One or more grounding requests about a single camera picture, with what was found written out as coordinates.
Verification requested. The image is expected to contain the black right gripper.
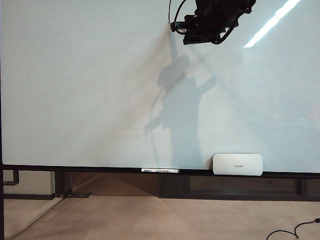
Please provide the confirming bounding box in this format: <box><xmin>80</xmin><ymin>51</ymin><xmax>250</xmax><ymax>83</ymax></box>
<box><xmin>183</xmin><ymin>0</ymin><xmax>257</xmax><ymax>46</ymax></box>

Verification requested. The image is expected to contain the pale glass whiteboard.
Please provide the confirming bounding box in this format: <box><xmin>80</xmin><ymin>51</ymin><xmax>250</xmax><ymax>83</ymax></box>
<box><xmin>1</xmin><ymin>0</ymin><xmax>320</xmax><ymax>174</ymax></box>

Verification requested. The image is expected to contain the white rounded whiteboard eraser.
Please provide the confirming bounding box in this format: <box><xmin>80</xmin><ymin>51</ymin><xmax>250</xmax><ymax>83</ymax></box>
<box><xmin>212</xmin><ymin>153</ymin><xmax>264</xmax><ymax>177</ymax></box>

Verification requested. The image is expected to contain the white marker pen with barcode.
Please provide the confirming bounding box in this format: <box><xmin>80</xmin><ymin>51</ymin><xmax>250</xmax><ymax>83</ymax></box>
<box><xmin>141</xmin><ymin>168</ymin><xmax>180</xmax><ymax>175</ymax></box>

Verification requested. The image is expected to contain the dark brown low cabinet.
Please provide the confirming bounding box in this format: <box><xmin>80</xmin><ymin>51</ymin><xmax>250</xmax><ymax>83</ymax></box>
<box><xmin>54</xmin><ymin>171</ymin><xmax>320</xmax><ymax>201</ymax></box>

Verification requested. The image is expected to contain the black floor plate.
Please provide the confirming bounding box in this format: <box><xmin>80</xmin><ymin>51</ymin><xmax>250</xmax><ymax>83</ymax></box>
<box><xmin>63</xmin><ymin>191</ymin><xmax>94</xmax><ymax>199</ymax></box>

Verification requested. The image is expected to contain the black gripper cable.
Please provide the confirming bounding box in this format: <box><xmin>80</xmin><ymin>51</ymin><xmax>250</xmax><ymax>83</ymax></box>
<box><xmin>174</xmin><ymin>0</ymin><xmax>188</xmax><ymax>25</ymax></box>
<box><xmin>211</xmin><ymin>22</ymin><xmax>239</xmax><ymax>46</ymax></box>

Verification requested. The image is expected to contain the black whiteboard tray rail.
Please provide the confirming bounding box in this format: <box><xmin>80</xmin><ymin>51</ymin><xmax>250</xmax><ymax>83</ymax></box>
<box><xmin>1</xmin><ymin>163</ymin><xmax>320</xmax><ymax>180</ymax></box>

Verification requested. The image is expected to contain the thin black floor cable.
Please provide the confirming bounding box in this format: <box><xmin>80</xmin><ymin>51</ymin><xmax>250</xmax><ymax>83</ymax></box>
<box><xmin>266</xmin><ymin>217</ymin><xmax>320</xmax><ymax>240</ymax></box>

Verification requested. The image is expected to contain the black bent tube bracket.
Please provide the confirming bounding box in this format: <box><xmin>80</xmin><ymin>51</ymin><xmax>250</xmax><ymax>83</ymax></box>
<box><xmin>3</xmin><ymin>168</ymin><xmax>20</xmax><ymax>187</ymax></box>

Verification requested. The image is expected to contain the black whiteboard stand frame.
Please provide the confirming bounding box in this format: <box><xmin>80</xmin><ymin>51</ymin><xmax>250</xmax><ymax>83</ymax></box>
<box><xmin>0</xmin><ymin>0</ymin><xmax>5</xmax><ymax>240</ymax></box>

